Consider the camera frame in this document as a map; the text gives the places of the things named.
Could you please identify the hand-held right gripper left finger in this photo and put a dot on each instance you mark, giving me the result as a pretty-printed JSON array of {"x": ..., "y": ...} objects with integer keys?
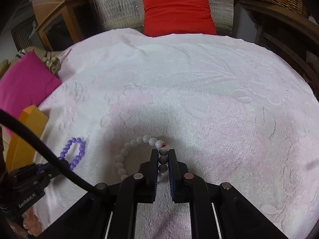
[{"x": 154, "y": 176}]

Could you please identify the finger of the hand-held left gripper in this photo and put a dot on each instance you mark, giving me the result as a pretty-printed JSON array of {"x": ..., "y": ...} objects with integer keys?
[{"x": 56, "y": 166}]

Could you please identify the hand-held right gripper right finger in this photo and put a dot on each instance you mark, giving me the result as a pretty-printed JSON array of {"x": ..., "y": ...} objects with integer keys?
[{"x": 172, "y": 179}]

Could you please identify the orange cardboard box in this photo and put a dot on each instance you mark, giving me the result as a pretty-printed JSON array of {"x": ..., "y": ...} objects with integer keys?
[{"x": 27, "y": 129}]

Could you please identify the person's left hand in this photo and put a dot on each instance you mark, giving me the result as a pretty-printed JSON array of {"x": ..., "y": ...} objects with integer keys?
[{"x": 32, "y": 222}]

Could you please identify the pink pillow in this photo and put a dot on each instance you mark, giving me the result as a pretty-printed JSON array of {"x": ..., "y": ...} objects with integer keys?
[{"x": 25, "y": 84}]

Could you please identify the white embossed blanket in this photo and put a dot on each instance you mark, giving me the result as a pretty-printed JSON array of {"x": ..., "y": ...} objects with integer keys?
[{"x": 187, "y": 92}]

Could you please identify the beige rolled mat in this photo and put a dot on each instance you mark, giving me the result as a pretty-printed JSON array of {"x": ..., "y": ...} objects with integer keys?
[{"x": 3, "y": 67}]

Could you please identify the dark wicker crate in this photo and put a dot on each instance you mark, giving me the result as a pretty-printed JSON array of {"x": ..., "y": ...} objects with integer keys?
[{"x": 25, "y": 34}]

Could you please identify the wooden cabinet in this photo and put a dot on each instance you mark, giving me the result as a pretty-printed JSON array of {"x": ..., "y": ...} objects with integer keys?
[{"x": 49, "y": 5}]

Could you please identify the red pillow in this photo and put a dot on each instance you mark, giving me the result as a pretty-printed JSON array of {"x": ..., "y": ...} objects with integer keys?
[{"x": 177, "y": 12}]

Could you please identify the silver foil insulation mat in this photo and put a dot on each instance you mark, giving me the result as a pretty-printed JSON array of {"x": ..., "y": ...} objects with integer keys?
[{"x": 117, "y": 5}]

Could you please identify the wooden table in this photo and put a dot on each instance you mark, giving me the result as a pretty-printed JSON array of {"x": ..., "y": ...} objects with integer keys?
[{"x": 286, "y": 25}]

